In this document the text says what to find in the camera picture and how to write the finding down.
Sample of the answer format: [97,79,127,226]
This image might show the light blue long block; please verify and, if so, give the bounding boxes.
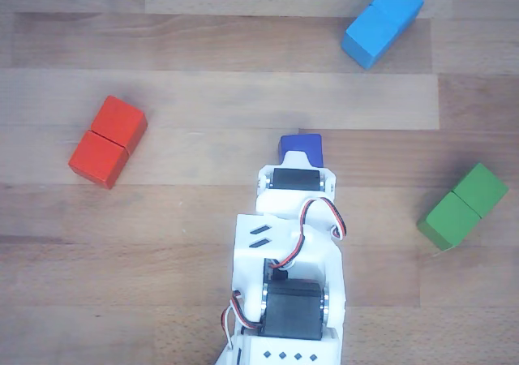
[341,0,425,71]

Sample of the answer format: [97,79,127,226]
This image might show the small purple cube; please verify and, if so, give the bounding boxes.
[277,133,324,168]

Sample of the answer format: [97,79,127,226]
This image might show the red white black servo cable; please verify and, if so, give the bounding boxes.
[269,197,348,269]
[220,290,245,350]

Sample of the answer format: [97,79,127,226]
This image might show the green long block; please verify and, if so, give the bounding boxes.
[417,161,509,252]

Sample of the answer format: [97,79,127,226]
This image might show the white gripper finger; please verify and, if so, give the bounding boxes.
[281,149,316,167]

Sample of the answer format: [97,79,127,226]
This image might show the red long block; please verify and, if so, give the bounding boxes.
[67,94,148,191]

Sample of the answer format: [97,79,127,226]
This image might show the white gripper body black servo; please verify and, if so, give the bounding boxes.
[255,163,337,221]

